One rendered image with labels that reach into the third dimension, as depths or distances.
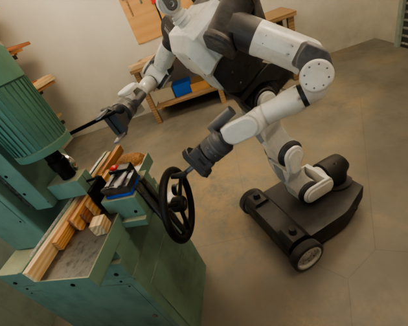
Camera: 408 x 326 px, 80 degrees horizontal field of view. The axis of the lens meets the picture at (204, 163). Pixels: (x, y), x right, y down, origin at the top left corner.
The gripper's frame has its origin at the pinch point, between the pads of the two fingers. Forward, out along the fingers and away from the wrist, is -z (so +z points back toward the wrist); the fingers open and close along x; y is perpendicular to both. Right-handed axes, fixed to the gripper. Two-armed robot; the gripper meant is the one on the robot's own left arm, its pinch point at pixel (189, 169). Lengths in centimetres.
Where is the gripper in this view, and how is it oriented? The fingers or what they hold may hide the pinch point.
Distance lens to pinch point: 87.6
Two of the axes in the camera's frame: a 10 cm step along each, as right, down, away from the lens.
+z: 6.6, -5.5, -5.1
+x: -7.0, -7.0, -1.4
